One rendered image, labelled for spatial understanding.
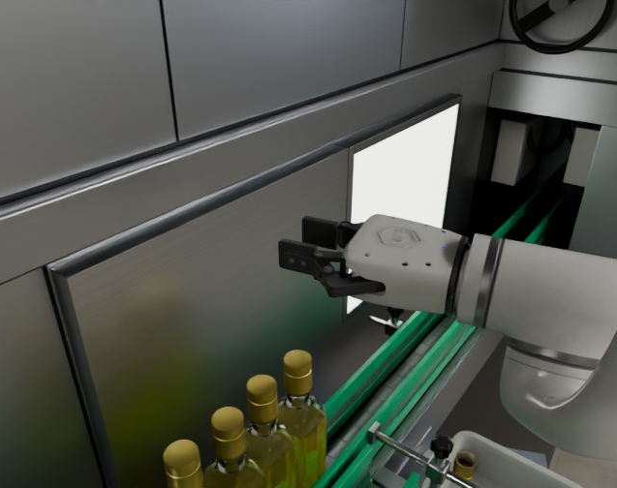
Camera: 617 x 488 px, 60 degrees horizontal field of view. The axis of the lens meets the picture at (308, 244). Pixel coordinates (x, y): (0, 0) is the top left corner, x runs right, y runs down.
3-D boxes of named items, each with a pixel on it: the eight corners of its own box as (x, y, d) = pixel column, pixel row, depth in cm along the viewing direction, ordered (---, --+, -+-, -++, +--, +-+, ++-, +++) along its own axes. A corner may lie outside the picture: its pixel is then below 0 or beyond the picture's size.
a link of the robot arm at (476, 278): (507, 221, 50) (474, 216, 51) (495, 265, 43) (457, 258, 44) (492, 295, 54) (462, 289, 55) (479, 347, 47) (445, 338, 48)
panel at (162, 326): (431, 234, 130) (449, 92, 113) (443, 237, 128) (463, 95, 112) (112, 498, 67) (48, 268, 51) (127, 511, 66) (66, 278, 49)
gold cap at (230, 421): (230, 429, 59) (227, 400, 57) (253, 444, 57) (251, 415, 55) (206, 449, 57) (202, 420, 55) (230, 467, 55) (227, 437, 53)
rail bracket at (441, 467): (373, 456, 84) (379, 398, 78) (476, 517, 75) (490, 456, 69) (363, 470, 82) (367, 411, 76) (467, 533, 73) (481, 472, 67)
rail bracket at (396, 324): (372, 344, 110) (376, 289, 103) (401, 357, 106) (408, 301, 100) (361, 353, 107) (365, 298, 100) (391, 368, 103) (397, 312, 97)
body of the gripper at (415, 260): (483, 219, 52) (373, 200, 55) (466, 270, 43) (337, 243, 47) (472, 285, 55) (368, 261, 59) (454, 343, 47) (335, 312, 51)
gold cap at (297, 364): (278, 391, 64) (277, 363, 62) (291, 373, 67) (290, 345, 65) (305, 400, 63) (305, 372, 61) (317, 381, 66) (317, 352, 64)
